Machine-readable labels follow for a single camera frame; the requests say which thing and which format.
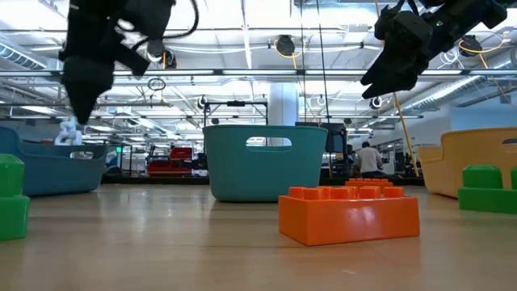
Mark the teal plastic bin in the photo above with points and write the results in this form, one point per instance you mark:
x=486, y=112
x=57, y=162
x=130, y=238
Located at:
x=262, y=174

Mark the yellow plastic bin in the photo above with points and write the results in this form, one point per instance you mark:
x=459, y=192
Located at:
x=456, y=169

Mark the white robot figure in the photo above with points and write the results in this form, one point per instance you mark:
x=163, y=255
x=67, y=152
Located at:
x=66, y=133

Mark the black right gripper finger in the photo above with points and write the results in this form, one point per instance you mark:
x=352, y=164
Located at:
x=392, y=87
x=379, y=72

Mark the black metal stand frame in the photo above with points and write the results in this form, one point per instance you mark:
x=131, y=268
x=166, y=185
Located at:
x=236, y=103

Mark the black equipment cart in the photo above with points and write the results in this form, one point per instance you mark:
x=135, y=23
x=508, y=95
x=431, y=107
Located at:
x=335, y=141

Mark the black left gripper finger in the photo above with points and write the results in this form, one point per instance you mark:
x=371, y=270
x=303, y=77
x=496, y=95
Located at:
x=76, y=93
x=99, y=89

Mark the red storage bins rack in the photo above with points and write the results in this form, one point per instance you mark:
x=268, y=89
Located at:
x=169, y=165

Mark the large orange toy block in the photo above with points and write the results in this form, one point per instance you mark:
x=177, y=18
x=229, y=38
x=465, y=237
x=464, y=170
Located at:
x=347, y=218

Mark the person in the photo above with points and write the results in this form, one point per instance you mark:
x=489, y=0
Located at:
x=368, y=159

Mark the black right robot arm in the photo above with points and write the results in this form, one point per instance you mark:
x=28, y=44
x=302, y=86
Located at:
x=464, y=20

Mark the dark blue plastic bin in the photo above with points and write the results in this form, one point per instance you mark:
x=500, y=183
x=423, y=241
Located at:
x=52, y=174

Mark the green toy block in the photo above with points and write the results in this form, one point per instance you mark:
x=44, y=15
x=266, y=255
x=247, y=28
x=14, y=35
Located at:
x=482, y=196
x=12, y=210

